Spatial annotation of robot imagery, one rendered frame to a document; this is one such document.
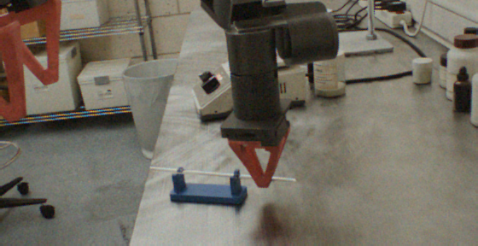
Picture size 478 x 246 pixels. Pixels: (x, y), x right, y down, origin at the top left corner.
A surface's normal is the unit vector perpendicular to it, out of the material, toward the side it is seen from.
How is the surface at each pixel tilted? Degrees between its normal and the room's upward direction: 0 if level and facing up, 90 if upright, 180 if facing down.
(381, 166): 0
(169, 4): 90
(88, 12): 92
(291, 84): 90
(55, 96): 92
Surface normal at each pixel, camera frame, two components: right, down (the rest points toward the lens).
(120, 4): 0.04, 0.33
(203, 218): -0.11, -0.93
